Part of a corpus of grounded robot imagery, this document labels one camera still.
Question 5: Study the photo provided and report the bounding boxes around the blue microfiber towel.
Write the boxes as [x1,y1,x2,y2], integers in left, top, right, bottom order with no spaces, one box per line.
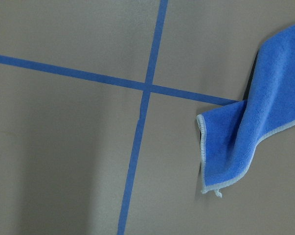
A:
[196,24,295,197]

